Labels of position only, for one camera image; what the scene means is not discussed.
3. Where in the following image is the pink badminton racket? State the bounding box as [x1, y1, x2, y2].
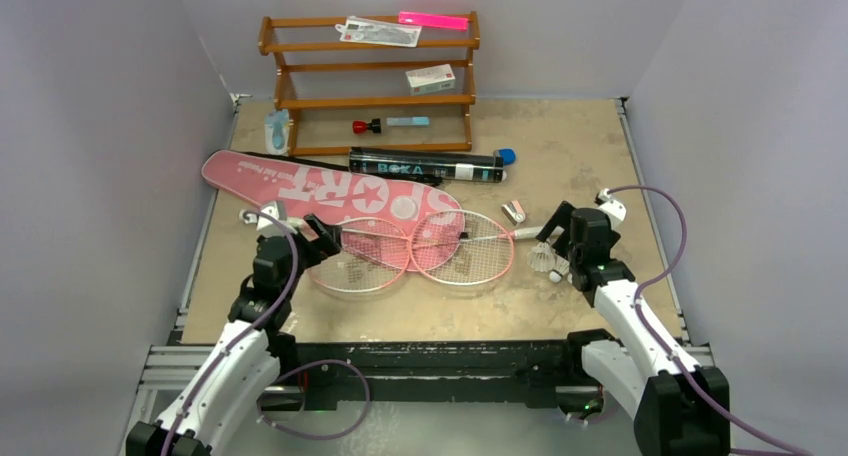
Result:
[252, 217, 409, 297]
[408, 209, 543, 286]

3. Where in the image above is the white feather shuttlecock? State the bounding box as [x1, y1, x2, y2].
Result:
[548, 257, 570, 284]
[527, 241, 557, 273]

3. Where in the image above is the black shuttlecock tube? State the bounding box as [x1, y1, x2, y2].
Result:
[348, 147, 507, 183]

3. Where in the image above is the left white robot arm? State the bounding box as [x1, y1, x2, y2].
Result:
[125, 214, 342, 455]

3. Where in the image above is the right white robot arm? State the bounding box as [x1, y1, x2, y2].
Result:
[548, 199, 731, 455]

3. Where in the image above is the pink racket cover bag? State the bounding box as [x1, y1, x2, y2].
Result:
[201, 150, 460, 233]

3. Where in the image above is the white pink small clip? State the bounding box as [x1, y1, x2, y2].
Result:
[501, 200, 526, 226]

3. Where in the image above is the blue grey eraser block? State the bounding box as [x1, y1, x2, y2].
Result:
[493, 148, 517, 166]

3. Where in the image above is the light blue packaged item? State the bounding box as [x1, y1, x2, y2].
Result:
[264, 110, 291, 156]

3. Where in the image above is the light blue glue stick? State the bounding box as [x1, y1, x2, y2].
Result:
[385, 116, 430, 127]

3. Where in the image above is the wooden three-tier shelf rack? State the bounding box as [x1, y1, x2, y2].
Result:
[257, 11, 481, 156]

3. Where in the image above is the white red small box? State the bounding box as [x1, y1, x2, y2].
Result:
[405, 64, 456, 96]

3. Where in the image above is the clear plastic blister package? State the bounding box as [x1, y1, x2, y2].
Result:
[335, 16, 423, 48]

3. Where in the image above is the pink flat ruler package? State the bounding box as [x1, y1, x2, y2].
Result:
[398, 11, 469, 31]

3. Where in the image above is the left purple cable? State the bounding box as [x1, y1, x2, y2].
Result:
[158, 209, 372, 456]

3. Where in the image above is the purple cable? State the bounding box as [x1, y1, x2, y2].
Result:
[606, 185, 813, 456]
[158, 209, 372, 456]

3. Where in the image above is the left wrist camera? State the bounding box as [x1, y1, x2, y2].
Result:
[238, 201, 307, 238]

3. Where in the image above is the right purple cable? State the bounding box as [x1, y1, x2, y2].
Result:
[606, 185, 813, 456]

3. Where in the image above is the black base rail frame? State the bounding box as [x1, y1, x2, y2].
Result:
[135, 336, 717, 415]

